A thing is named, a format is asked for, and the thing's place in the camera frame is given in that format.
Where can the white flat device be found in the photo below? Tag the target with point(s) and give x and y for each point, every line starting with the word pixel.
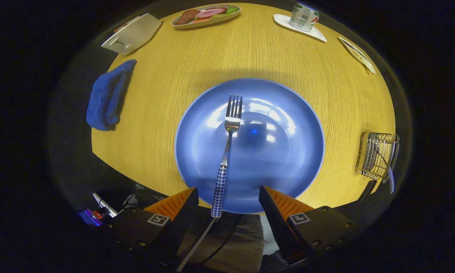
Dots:
pixel 105 204

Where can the person's khaki trousers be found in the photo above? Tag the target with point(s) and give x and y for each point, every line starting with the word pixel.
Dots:
pixel 246 242

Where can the blue folded cloth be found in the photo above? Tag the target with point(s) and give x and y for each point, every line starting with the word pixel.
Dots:
pixel 108 98

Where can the white toaster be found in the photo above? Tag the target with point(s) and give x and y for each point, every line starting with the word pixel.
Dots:
pixel 134 34

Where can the plate of meat and greens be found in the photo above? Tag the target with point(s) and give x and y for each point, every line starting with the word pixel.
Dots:
pixel 206 16

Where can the white and green bottle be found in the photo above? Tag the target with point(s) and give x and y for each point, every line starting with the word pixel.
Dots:
pixel 303 17

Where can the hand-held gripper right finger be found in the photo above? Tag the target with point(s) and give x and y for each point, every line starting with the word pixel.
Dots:
pixel 274 223

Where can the black table bracket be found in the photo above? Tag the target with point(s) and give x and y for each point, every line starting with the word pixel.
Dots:
pixel 367 190

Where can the white square coaster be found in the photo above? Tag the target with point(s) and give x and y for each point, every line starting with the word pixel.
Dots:
pixel 318 34

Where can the blue round plate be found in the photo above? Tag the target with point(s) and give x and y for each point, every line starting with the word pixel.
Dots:
pixel 280 151

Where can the white divided snack tray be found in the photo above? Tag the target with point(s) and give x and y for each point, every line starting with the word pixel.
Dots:
pixel 358 55

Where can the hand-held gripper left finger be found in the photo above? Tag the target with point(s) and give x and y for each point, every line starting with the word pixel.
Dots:
pixel 182 223

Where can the smartphone with lit screen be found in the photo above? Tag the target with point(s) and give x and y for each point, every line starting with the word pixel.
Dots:
pixel 90 218

